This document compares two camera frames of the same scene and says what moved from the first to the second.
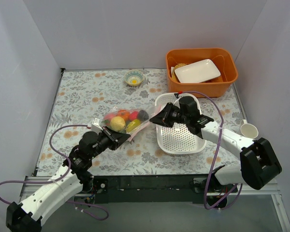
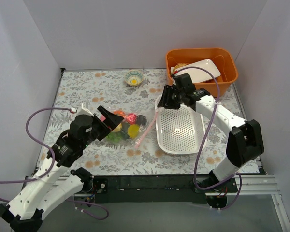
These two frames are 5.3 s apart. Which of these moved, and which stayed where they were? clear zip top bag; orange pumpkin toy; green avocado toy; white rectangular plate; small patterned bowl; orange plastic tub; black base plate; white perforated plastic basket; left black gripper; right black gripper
Moved: right black gripper; clear zip top bag; orange pumpkin toy; left black gripper; green avocado toy
Stayed: white rectangular plate; black base plate; orange plastic tub; white perforated plastic basket; small patterned bowl
